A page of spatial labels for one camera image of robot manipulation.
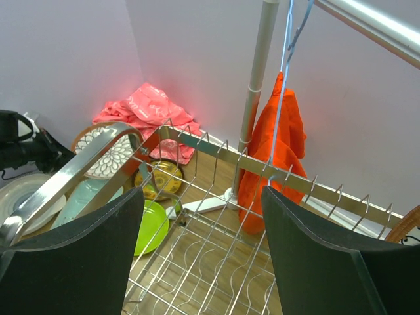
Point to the large floral brown-rim plate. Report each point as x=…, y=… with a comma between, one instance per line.
x=406, y=232

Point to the white ringed grey plate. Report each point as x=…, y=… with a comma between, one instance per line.
x=15, y=193

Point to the yellow patterned dark plate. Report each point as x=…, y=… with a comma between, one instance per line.
x=168, y=178

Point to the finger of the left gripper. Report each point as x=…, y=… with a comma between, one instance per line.
x=55, y=155

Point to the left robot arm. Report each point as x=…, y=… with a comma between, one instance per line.
x=22, y=143

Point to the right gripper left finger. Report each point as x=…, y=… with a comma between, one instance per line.
x=81, y=267

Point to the lime green plate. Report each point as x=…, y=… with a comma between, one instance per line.
x=153, y=229

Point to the pink plastic bag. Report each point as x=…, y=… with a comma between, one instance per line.
x=147, y=109

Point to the orange cloth on hanger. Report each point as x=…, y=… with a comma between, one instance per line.
x=283, y=145

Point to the small floral brown-rim plate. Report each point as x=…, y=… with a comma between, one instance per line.
x=112, y=160

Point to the pale blue rectangular dish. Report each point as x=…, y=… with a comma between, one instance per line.
x=82, y=194

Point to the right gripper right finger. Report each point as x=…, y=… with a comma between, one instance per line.
x=323, y=268

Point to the steel two-tier dish rack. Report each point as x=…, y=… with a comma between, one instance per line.
x=202, y=266

